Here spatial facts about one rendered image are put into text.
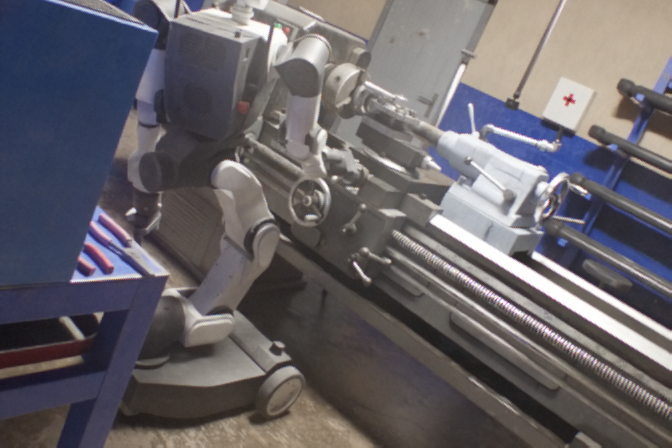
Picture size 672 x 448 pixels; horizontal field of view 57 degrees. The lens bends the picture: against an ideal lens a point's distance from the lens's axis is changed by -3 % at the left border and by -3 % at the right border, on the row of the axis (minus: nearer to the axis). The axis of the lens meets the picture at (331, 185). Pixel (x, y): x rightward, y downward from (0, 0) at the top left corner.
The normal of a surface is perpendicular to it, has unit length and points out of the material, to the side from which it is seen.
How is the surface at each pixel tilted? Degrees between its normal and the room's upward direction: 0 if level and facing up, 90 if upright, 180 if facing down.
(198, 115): 117
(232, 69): 102
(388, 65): 90
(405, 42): 90
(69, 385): 90
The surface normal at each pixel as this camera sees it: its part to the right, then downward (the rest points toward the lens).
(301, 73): -0.23, 0.61
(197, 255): -0.58, -0.05
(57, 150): 0.71, 0.46
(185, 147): -0.31, -0.52
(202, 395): 0.57, 0.44
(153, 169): -0.68, 0.14
